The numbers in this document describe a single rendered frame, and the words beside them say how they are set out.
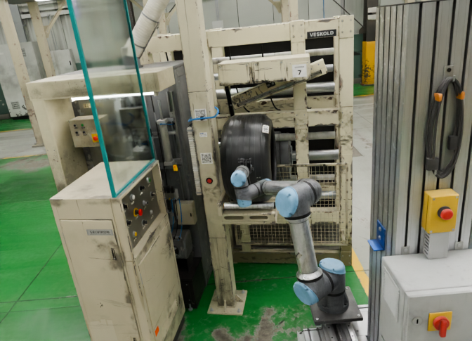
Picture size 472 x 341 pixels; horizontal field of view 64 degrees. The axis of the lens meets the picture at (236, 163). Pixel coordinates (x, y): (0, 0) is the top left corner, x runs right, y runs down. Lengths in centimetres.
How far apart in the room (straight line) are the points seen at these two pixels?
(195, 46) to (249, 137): 62
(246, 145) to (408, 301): 131
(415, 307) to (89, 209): 154
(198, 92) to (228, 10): 921
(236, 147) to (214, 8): 946
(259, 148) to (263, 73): 56
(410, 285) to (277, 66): 165
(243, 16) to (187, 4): 920
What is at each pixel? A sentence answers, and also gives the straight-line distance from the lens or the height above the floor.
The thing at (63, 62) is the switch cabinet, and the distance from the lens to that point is 1225.
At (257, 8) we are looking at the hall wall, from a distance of 1155.
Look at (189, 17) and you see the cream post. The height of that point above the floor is 208.
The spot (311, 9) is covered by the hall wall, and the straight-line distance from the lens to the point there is 1174.
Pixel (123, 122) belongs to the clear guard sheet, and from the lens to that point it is 211.
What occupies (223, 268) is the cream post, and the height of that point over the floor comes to 36.
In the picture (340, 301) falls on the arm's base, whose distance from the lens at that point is 193.
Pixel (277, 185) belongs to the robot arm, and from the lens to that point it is 187.
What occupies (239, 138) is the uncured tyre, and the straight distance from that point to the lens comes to 226.
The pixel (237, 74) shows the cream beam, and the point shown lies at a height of 171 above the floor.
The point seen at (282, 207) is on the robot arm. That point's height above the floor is 128.
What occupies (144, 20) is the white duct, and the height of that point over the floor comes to 210.
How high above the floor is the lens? 202
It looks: 20 degrees down
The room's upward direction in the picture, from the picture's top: 6 degrees counter-clockwise
